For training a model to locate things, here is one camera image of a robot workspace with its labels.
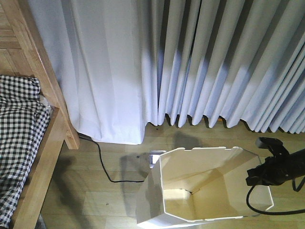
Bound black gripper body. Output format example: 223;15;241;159
245;157;292;186

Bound white plastic trash bin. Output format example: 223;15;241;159
136;146;274;229

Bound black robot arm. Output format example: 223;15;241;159
245;149;305;186

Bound white floor power socket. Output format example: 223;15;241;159
149;150;166;168

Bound light grey curtains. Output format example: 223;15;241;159
29;0;305;144

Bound black white checkered bedding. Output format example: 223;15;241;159
0;75;51;229

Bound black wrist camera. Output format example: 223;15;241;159
255;137;289;157

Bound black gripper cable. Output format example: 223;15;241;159
245;176;305;215

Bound black power cord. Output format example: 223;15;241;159
78;133;145;184

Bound wooden bed frame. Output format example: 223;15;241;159
0;0;80;229

